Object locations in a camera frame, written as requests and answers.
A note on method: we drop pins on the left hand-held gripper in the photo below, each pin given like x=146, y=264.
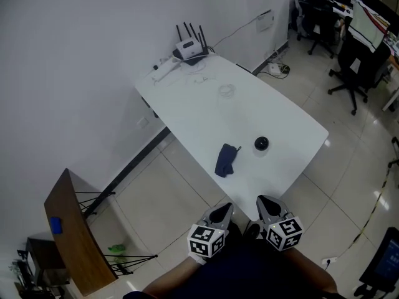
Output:
x=205, y=238

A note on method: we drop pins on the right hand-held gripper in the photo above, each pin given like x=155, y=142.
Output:
x=285, y=232

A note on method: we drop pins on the dark blue cloth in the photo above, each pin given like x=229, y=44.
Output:
x=225, y=160

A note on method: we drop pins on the small round black device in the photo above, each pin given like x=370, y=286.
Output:
x=261, y=143

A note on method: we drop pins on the person's left forearm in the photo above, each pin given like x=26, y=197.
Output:
x=174, y=276

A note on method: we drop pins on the person's right forearm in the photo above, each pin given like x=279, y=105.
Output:
x=311, y=269

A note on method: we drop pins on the person's black shoe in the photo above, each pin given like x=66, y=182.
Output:
x=252, y=230

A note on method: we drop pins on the person's dark blue clothing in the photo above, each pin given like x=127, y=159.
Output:
x=255, y=273

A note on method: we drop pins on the white floor power strip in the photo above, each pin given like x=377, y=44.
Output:
x=329, y=259

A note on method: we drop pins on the yellow black striped tape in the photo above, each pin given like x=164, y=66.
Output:
x=372, y=209

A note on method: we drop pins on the green plastic bag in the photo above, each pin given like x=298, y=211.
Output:
x=117, y=250

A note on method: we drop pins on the black screen stand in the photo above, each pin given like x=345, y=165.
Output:
x=385, y=260

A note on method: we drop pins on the black table leg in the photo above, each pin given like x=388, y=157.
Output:
x=151, y=107

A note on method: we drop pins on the black chair base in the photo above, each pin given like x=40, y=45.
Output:
x=395, y=160

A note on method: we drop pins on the wooden side table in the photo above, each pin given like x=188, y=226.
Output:
x=74, y=238

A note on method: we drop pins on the black router with antennas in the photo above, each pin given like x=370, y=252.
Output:
x=199, y=53

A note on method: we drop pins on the black office chair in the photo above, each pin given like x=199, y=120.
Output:
x=358, y=70
x=318, y=20

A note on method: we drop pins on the small blue block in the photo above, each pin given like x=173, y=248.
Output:
x=56, y=225

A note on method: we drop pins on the white router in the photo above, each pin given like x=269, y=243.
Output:
x=187, y=48

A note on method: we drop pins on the dark low cabinet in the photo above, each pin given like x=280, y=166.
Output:
x=43, y=257

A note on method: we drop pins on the cluttered office desk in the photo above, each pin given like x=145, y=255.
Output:
x=389, y=45

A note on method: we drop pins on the white striped garment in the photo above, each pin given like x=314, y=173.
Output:
x=366, y=26

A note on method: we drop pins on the white wall socket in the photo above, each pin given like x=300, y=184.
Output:
x=142, y=121

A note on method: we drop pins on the white wall panel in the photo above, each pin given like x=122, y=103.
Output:
x=265, y=21

